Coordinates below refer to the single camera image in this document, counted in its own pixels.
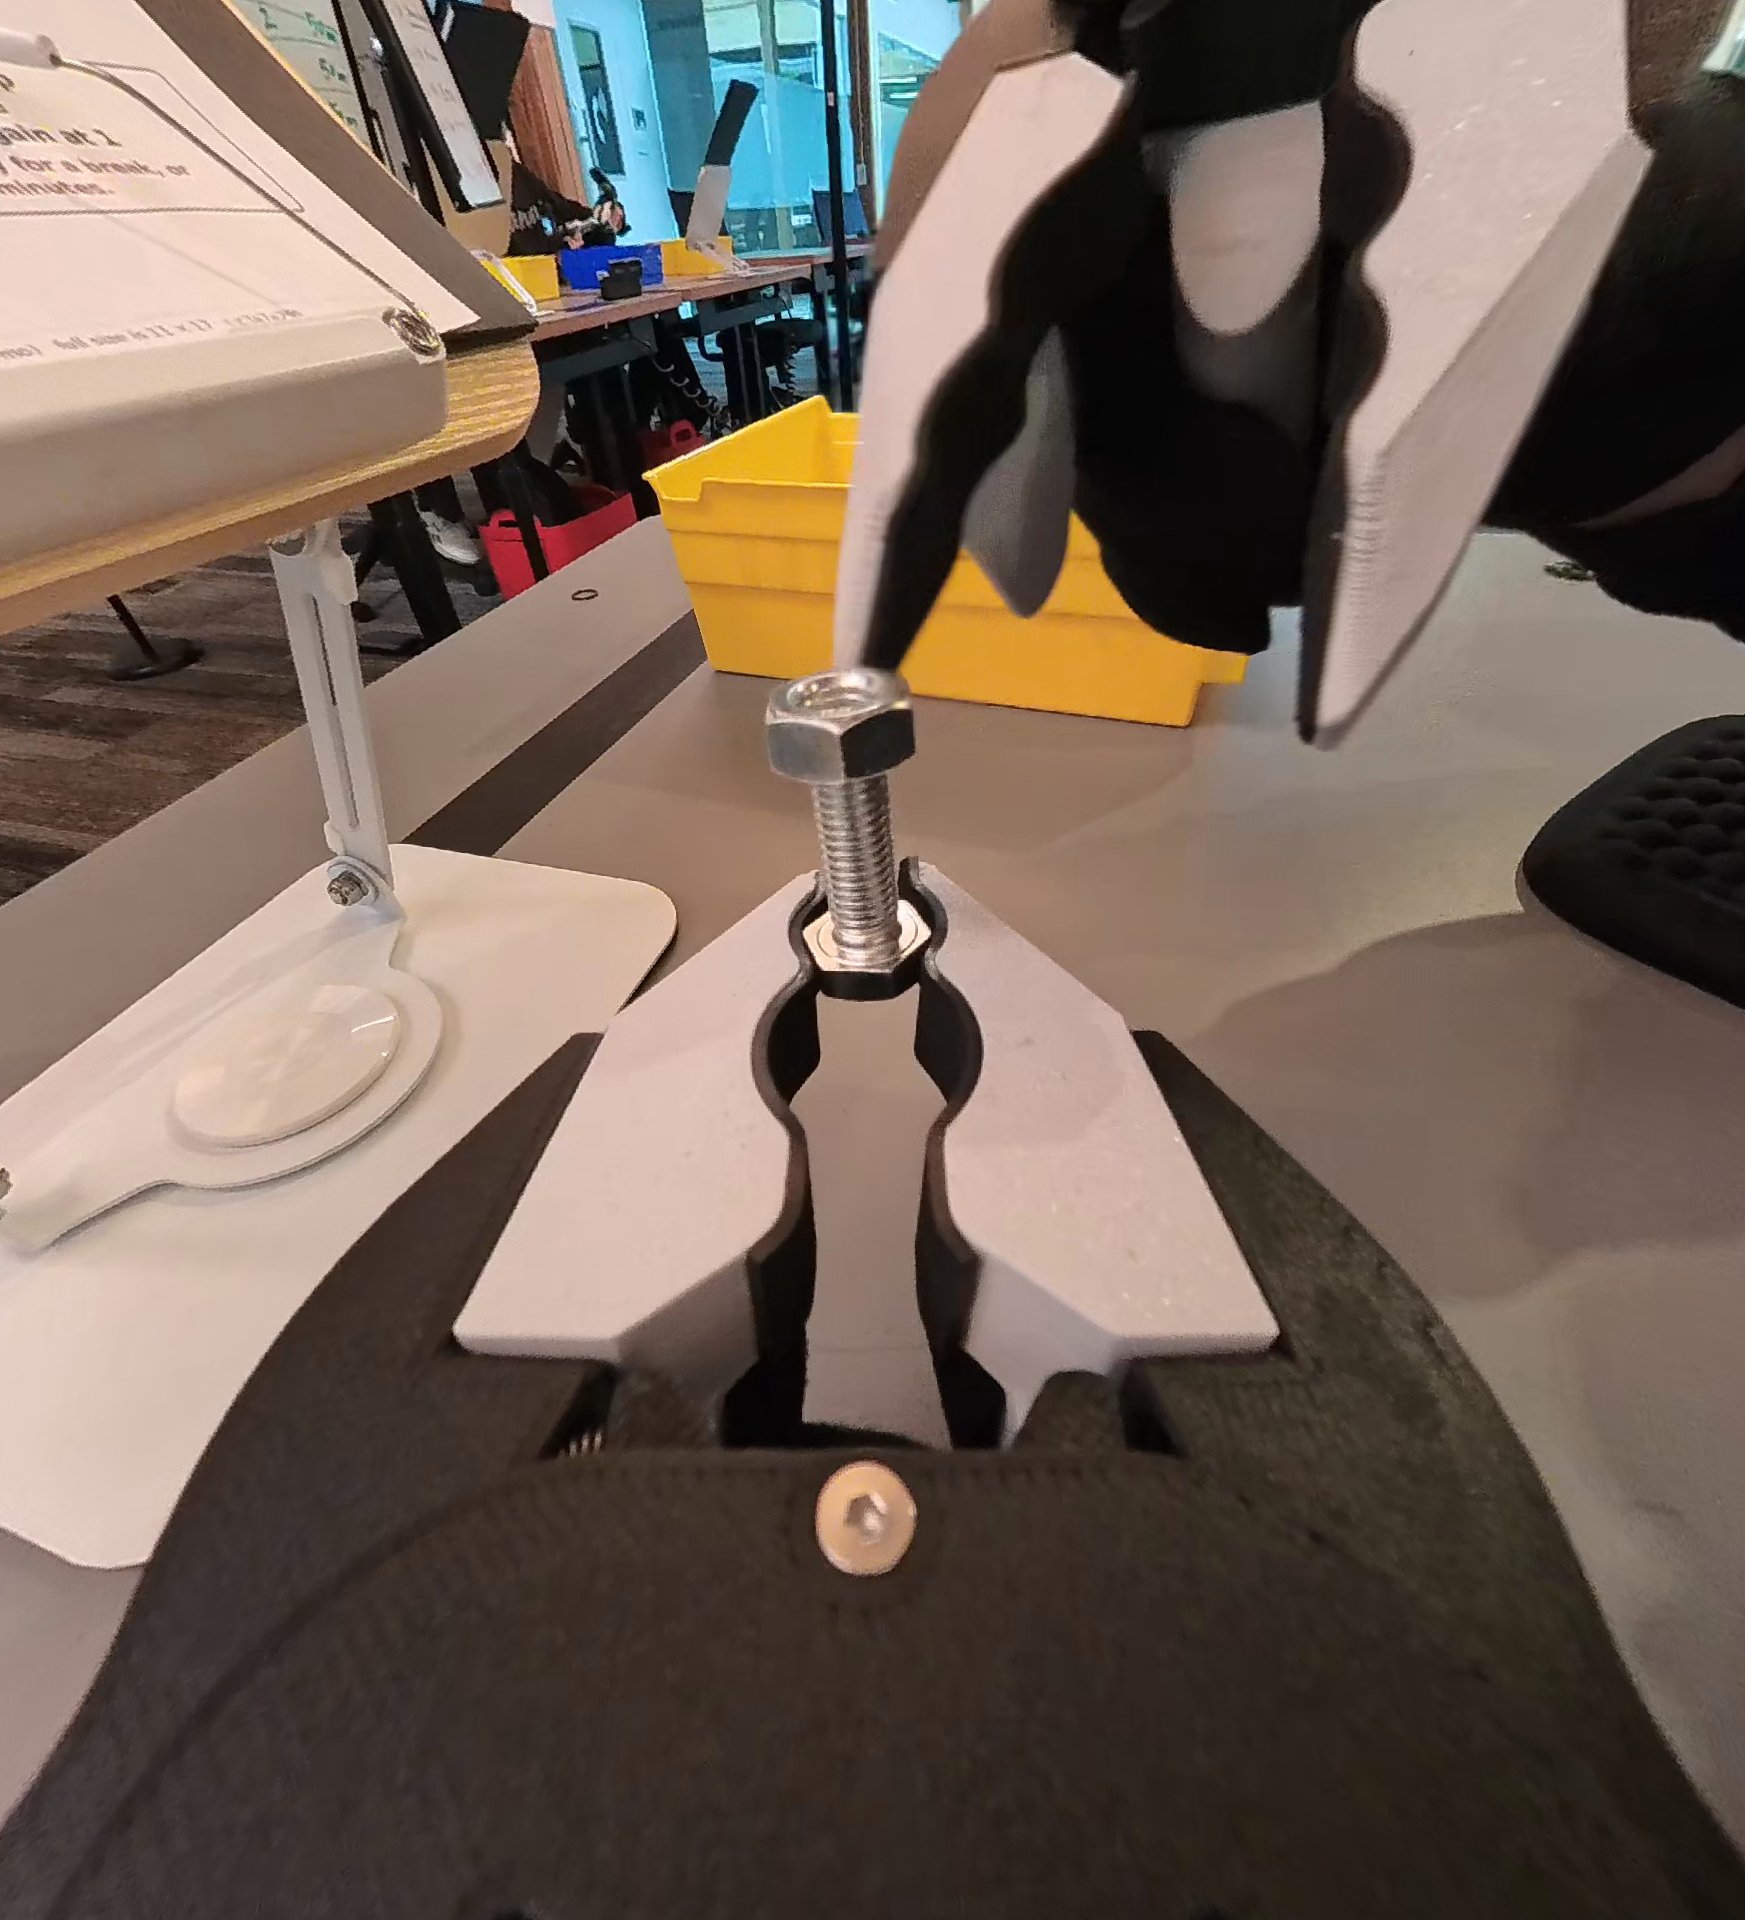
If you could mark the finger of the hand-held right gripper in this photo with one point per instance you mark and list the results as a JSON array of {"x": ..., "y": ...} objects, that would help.
[
  {"x": 918, "y": 301},
  {"x": 1487, "y": 227}
]

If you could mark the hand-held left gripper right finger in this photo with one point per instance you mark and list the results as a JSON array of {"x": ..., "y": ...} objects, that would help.
[{"x": 1099, "y": 1201}]

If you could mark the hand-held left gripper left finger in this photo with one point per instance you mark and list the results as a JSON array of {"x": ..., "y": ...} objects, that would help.
[{"x": 631, "y": 1201}]

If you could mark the silver hex bolt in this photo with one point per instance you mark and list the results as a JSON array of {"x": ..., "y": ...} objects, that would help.
[{"x": 856, "y": 855}]

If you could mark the silver hex nut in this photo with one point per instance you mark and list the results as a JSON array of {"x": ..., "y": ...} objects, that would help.
[{"x": 840, "y": 743}]

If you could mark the person's right hand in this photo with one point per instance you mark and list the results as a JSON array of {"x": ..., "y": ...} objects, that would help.
[{"x": 1714, "y": 378}]

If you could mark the long wooden desk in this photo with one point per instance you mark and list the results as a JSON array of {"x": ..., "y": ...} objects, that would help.
[{"x": 766, "y": 275}]

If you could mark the small yellow bin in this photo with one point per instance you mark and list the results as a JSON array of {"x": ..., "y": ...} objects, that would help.
[
  {"x": 531, "y": 276},
  {"x": 694, "y": 259}
]

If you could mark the small red bag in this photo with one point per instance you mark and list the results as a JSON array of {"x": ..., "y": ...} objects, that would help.
[{"x": 672, "y": 447}]

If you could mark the white metal document stand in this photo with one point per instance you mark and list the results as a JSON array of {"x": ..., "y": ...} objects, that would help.
[{"x": 514, "y": 933}]

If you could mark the small black device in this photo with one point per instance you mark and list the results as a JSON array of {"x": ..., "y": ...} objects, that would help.
[{"x": 620, "y": 276}]

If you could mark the yellow plastic bin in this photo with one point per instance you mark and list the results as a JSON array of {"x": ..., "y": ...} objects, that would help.
[{"x": 780, "y": 601}]

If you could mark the blue plastic bin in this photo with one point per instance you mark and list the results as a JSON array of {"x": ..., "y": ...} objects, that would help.
[{"x": 586, "y": 263}]

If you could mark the wooden stand board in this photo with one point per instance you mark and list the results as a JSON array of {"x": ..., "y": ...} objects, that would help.
[{"x": 498, "y": 395}]

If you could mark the black framed sign board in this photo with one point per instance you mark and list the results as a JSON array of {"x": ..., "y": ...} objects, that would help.
[{"x": 435, "y": 106}]

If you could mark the whiteboard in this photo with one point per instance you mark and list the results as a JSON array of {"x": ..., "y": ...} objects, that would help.
[{"x": 296, "y": 44}]

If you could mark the black perforated wrist pad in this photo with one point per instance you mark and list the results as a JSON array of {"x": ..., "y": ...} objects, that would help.
[{"x": 1714, "y": 868}]

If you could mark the printed instruction sheet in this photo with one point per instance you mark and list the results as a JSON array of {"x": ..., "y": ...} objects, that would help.
[{"x": 136, "y": 301}]

